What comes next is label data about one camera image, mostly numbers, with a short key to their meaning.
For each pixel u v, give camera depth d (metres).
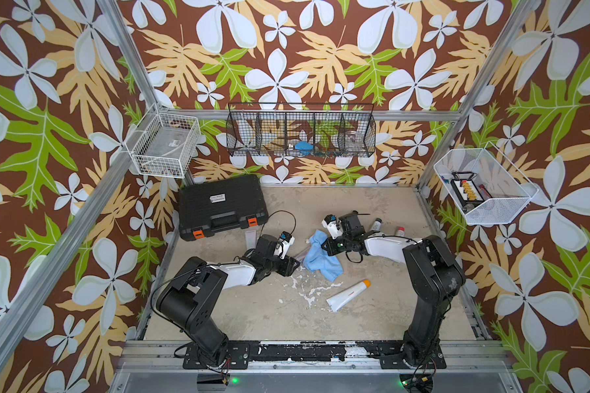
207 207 1.05
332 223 0.88
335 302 0.84
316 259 0.91
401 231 1.01
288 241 0.84
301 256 0.94
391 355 0.74
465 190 0.82
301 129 0.98
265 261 0.73
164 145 0.86
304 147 0.95
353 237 0.78
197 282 0.52
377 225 1.04
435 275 0.51
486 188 0.82
